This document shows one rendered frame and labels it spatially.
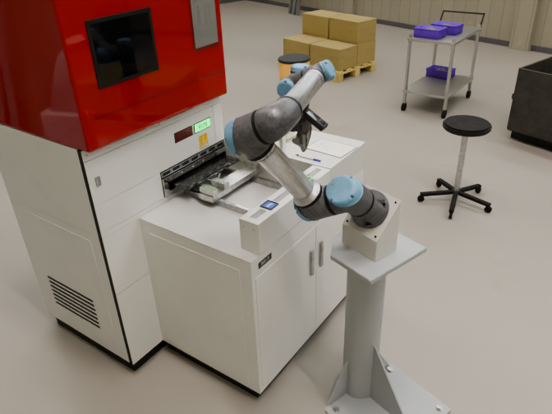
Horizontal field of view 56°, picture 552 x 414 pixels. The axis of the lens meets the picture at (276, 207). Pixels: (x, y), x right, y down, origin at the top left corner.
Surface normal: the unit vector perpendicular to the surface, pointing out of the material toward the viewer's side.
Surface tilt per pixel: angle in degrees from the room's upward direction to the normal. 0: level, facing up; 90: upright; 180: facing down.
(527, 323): 0
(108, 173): 90
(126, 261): 90
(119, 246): 90
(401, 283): 0
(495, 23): 90
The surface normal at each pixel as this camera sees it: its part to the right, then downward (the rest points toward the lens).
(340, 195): -0.50, -0.36
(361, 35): 0.64, 0.37
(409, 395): -0.04, -0.86
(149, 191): 0.82, 0.26
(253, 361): -0.57, 0.43
